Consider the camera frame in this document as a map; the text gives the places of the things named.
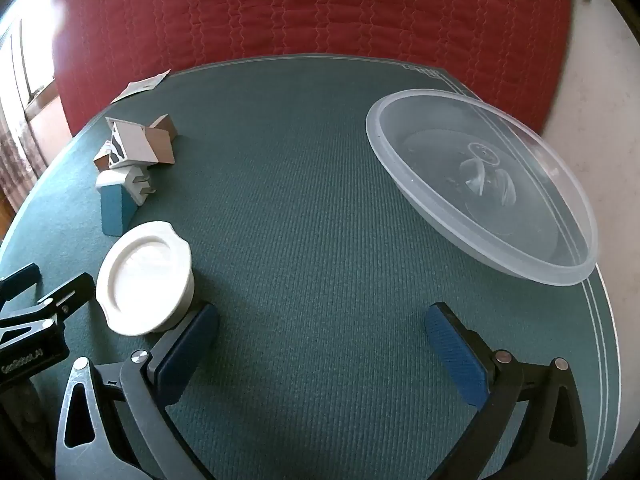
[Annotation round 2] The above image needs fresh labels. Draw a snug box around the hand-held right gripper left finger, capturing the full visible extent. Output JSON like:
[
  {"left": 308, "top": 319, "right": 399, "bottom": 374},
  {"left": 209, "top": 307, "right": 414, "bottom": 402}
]
[{"left": 55, "top": 302, "right": 221, "bottom": 480}]

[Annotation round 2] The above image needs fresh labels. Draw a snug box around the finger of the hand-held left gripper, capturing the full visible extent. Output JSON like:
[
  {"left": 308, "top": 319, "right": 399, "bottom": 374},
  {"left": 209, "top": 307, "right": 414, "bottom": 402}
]
[
  {"left": 0, "top": 261, "right": 41, "bottom": 304},
  {"left": 0, "top": 272, "right": 96, "bottom": 346}
]

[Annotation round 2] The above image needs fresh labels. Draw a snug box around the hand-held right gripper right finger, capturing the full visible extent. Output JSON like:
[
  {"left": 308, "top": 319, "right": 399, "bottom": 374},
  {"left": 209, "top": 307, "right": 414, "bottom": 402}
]
[{"left": 424, "top": 302, "right": 588, "bottom": 480}]

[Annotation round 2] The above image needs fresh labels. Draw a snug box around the white round lid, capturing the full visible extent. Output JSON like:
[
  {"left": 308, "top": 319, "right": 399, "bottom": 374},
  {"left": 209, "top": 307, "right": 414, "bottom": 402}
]
[{"left": 96, "top": 221, "right": 195, "bottom": 337}]

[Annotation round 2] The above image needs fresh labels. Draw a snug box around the blue rectangular block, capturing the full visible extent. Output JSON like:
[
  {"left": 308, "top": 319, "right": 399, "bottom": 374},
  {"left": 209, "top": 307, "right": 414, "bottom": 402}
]
[{"left": 101, "top": 184, "right": 137, "bottom": 237}]

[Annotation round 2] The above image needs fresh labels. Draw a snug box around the white plug adapter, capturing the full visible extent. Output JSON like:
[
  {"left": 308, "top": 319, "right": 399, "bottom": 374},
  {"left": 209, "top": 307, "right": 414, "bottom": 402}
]
[{"left": 96, "top": 164, "right": 157, "bottom": 207}]

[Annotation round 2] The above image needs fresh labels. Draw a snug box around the white patterned triangular box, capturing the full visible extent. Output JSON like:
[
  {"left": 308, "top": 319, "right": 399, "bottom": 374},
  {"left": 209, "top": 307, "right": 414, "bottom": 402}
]
[{"left": 106, "top": 117, "right": 151, "bottom": 168}]

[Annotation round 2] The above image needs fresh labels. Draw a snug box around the orange rectangular block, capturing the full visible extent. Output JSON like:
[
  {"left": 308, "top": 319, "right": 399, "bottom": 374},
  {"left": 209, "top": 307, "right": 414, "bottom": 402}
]
[{"left": 150, "top": 114, "right": 180, "bottom": 142}]

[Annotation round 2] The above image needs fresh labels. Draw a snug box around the patterned curtain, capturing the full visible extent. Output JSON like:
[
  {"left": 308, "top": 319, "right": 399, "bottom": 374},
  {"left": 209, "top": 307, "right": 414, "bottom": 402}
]
[{"left": 0, "top": 35, "right": 40, "bottom": 211}]

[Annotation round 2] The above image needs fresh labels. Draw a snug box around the green table mat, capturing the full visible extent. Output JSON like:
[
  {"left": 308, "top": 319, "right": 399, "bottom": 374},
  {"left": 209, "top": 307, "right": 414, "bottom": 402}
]
[{"left": 0, "top": 54, "right": 621, "bottom": 480}]

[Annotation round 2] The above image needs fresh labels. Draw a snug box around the white paper sheet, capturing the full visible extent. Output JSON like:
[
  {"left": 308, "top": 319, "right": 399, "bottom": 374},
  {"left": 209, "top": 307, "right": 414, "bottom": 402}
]
[{"left": 111, "top": 70, "right": 171, "bottom": 104}]

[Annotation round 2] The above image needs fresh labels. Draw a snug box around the window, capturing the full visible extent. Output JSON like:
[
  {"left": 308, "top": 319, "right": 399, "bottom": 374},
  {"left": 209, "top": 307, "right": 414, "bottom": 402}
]
[{"left": 20, "top": 0, "right": 56, "bottom": 103}]

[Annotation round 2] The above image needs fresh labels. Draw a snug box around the red quilted blanket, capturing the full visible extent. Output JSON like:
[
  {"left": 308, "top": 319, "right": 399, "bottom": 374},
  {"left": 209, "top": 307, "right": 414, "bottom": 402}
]
[{"left": 50, "top": 0, "right": 576, "bottom": 138}]

